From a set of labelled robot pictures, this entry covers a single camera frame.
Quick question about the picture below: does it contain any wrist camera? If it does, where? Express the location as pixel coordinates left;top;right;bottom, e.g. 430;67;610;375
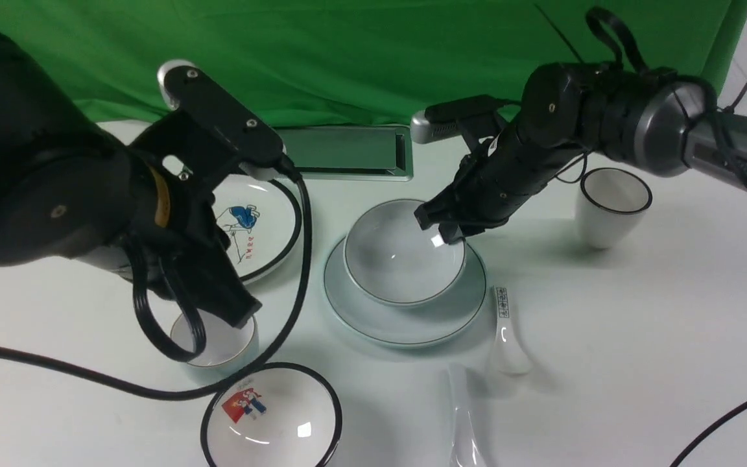
157;59;287;188
409;95;504;145

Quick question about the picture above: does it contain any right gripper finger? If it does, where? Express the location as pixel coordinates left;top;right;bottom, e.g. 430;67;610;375
413;201;469;245

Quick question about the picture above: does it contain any plain white spoon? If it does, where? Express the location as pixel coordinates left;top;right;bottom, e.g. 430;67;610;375
447;363;488;466

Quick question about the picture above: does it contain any green backdrop cloth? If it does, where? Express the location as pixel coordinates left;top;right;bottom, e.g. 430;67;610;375
0;0;747;128

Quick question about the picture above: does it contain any metal rectangular tray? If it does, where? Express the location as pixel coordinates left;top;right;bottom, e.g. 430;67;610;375
276;125;413;182

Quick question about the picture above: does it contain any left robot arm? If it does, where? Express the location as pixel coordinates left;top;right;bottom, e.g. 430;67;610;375
0;33;261;326

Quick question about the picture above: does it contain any black cable left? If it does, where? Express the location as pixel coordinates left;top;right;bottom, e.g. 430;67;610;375
0;162;313;401

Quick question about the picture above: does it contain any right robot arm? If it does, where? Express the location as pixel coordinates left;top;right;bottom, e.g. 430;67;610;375
411;62;747;243

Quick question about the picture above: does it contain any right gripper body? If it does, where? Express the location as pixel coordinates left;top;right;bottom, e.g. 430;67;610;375
448;119;584;231

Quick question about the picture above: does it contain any pale blue bowl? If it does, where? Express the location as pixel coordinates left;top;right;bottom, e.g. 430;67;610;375
342;198;468;307

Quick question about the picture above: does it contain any black-rimmed white cup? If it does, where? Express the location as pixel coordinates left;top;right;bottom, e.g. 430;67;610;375
575;167;654;250

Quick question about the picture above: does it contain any black cable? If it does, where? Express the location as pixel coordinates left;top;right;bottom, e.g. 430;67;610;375
669;13;747;467
0;162;313;401

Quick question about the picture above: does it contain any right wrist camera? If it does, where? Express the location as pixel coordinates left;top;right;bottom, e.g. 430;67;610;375
409;95;504;145

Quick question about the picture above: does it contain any pale blue cup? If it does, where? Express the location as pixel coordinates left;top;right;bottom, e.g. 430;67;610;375
184;311;260;385

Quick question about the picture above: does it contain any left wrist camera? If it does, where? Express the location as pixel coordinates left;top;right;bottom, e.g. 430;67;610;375
157;59;287;188

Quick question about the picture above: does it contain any white spoon with print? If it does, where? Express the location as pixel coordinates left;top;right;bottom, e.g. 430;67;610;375
489;286;532;376

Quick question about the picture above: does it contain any pale blue plate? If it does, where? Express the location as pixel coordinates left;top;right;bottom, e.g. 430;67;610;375
322;239;488;349

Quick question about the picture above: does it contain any black-rimmed cartoon plate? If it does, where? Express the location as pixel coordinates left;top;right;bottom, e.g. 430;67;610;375
213;174;302;284

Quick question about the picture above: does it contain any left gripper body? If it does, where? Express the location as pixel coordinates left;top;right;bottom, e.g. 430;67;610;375
130;110;261;328

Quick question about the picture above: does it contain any black cable right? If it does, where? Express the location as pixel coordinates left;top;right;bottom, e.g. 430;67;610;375
669;13;747;467

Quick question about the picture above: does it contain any black-rimmed cartoon bowl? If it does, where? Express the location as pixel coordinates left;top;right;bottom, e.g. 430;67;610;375
200;363;343;466

